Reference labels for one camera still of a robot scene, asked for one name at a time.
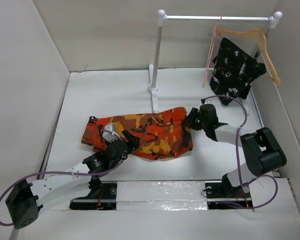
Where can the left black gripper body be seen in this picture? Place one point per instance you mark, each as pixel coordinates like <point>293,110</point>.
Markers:
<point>131,145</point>

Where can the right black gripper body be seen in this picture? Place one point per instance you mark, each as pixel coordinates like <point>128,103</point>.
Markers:
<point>195,120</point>

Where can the orange camouflage trousers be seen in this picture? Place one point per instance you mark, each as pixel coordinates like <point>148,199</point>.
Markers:
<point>162,135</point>

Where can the pink wire hanger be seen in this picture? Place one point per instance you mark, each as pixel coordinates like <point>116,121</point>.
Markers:
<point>209,57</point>

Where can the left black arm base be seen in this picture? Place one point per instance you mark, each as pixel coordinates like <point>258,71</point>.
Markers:
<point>101,198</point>

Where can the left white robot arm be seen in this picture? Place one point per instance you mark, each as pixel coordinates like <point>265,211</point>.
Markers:
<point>27,200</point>

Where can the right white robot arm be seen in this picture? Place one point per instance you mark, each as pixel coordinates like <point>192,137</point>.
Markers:
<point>262,152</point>

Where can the wooden clothes hanger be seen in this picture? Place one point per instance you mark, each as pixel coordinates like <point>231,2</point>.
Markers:
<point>260,38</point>

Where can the black white patterned garment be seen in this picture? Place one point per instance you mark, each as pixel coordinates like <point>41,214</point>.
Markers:
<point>234,72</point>

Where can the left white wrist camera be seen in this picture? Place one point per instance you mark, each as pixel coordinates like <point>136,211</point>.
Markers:
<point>109,133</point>

